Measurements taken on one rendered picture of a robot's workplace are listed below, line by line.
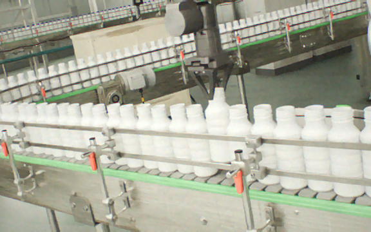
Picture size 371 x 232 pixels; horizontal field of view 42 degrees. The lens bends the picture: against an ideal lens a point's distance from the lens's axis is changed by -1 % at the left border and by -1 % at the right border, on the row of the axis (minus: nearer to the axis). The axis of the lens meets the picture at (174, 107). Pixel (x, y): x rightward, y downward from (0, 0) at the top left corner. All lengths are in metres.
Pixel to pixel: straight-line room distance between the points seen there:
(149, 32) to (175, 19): 4.56
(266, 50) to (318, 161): 2.59
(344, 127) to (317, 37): 2.97
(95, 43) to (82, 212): 3.88
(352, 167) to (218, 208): 0.33
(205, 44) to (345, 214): 0.44
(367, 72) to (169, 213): 4.15
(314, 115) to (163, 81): 2.16
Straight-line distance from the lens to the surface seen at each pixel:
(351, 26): 4.16
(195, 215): 1.18
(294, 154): 0.99
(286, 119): 0.97
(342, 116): 0.92
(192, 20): 1.00
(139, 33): 5.49
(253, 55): 3.44
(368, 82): 5.23
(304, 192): 1.01
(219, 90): 1.07
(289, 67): 7.46
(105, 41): 5.32
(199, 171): 1.14
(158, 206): 1.25
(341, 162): 0.94
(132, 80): 2.76
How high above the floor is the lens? 1.42
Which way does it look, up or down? 13 degrees down
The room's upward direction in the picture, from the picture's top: 11 degrees counter-clockwise
